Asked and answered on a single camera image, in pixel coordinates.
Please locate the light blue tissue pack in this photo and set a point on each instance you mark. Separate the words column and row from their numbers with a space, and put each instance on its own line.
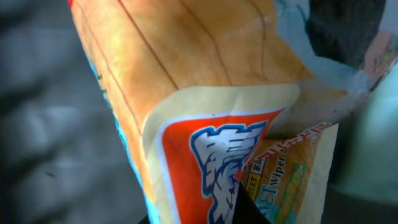
column 365, row 161

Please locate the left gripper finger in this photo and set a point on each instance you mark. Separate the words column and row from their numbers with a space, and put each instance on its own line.
column 221, row 203

